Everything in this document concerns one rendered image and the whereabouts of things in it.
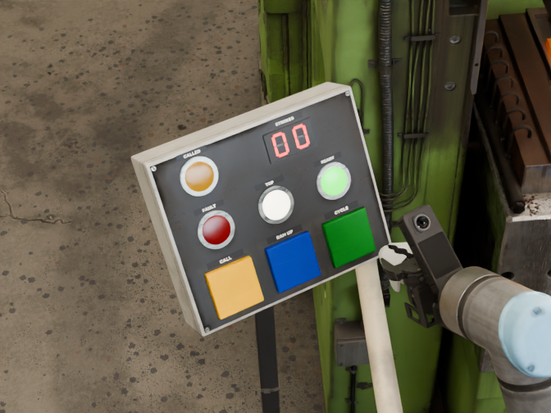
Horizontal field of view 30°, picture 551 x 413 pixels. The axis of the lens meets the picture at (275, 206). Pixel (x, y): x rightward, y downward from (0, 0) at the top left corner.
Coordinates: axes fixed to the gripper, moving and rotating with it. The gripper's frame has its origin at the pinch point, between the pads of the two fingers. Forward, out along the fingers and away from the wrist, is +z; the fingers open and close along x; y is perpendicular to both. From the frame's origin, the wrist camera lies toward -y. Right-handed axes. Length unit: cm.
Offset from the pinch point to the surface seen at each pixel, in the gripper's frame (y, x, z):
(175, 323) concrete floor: 53, -8, 125
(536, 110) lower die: -2.8, 44.4, 21.4
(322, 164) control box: -11.7, -1.8, 11.3
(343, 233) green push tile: -0.2, -1.8, 10.4
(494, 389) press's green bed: 56, 33, 37
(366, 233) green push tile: 1.2, 2.0, 10.4
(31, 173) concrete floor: 16, -23, 191
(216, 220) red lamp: -9.8, -20.5, 10.9
